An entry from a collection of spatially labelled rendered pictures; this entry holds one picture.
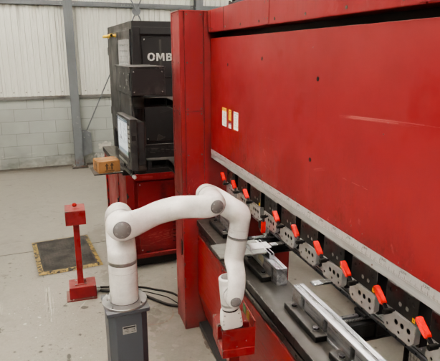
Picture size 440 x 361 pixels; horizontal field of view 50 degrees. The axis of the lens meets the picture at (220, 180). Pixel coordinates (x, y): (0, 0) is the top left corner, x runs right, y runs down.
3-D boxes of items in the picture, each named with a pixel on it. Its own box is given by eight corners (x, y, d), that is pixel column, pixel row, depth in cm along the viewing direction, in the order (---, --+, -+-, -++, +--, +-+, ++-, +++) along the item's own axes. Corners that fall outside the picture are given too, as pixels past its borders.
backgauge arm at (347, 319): (320, 339, 222) (322, 313, 218) (432, 316, 241) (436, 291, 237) (330, 349, 214) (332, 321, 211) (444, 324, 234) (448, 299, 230)
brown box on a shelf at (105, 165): (89, 168, 447) (89, 155, 444) (117, 165, 457) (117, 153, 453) (94, 175, 421) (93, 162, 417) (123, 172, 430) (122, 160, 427)
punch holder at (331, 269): (321, 273, 195) (323, 236, 190) (339, 270, 197) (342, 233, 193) (341, 289, 181) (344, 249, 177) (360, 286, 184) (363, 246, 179)
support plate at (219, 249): (210, 246, 265) (210, 245, 264) (254, 241, 273) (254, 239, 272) (220, 259, 248) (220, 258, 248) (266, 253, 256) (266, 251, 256)
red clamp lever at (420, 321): (415, 316, 136) (431, 350, 131) (427, 314, 137) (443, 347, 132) (412, 318, 137) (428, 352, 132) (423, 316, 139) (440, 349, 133)
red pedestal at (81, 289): (67, 291, 418) (58, 202, 396) (95, 287, 426) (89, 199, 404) (67, 302, 400) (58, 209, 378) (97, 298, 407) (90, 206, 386)
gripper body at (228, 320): (238, 299, 224) (240, 320, 227) (217, 304, 222) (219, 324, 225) (243, 307, 217) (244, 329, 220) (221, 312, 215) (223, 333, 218)
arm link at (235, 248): (255, 246, 202) (244, 310, 209) (244, 232, 217) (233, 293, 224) (235, 245, 200) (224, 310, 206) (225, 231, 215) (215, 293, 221)
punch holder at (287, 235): (279, 238, 231) (280, 205, 227) (295, 236, 234) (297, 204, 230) (293, 250, 218) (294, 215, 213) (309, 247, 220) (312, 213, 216)
